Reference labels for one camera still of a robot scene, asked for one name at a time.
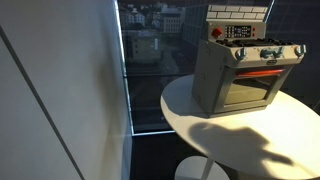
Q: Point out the grey toy stove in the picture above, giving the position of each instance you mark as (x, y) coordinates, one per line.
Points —
(213, 76)

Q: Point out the red dial on stove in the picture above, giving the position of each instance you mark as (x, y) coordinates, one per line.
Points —
(216, 32)

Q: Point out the small red stove button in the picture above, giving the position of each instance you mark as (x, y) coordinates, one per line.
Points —
(254, 29)
(254, 34)

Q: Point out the black keypad control panel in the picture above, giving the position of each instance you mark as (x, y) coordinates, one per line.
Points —
(238, 31)

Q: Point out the white round table pedestal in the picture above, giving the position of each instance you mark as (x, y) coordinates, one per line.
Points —
(193, 170)

